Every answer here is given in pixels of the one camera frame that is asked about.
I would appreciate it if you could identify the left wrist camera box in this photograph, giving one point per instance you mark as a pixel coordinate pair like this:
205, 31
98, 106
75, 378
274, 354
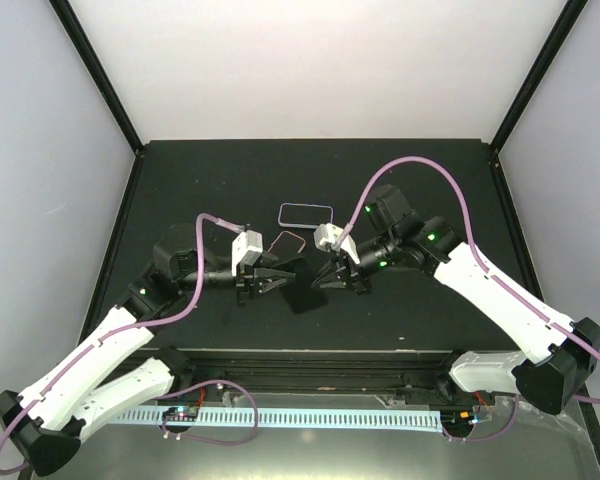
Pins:
246, 249

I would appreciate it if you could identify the black bare phone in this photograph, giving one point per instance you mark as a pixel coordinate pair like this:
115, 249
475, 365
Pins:
299, 294

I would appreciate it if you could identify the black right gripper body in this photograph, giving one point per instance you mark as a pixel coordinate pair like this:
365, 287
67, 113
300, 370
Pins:
362, 281

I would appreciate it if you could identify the right base circuit board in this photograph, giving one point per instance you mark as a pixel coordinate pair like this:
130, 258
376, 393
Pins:
462, 418

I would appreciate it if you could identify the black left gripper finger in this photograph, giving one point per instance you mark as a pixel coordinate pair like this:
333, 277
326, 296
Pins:
270, 284
270, 274

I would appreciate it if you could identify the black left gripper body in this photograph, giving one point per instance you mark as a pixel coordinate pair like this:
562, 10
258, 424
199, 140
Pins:
244, 282

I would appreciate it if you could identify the base circuit board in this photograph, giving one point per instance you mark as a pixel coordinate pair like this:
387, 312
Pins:
179, 414
462, 418

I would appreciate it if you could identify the left black frame post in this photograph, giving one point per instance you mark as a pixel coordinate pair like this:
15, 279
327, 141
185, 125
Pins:
90, 59

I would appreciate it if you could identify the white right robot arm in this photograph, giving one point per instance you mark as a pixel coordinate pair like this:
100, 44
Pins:
554, 355

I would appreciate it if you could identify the right black frame post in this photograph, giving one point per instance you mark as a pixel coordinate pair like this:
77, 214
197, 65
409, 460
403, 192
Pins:
548, 52

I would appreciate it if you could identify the left base circuit board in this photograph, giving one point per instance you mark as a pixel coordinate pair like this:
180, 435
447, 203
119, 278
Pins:
179, 414

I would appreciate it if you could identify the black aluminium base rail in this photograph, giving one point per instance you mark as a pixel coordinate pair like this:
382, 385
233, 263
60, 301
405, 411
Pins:
424, 373

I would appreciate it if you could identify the white slotted cable duct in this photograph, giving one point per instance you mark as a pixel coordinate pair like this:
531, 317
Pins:
292, 418

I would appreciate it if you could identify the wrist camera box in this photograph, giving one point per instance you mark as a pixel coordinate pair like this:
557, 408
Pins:
331, 238
246, 249

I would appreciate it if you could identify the black frame post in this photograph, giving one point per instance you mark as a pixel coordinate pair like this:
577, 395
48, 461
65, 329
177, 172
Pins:
548, 52
90, 59

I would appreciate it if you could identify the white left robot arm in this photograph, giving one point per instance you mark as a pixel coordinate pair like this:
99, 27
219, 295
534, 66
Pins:
46, 423

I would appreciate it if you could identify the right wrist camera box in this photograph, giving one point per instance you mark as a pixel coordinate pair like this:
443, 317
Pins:
331, 238

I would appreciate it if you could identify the phone in lavender case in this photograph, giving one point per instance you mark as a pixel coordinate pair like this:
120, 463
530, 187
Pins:
304, 216

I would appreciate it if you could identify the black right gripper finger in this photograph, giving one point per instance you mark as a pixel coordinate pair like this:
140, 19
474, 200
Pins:
330, 280
334, 264

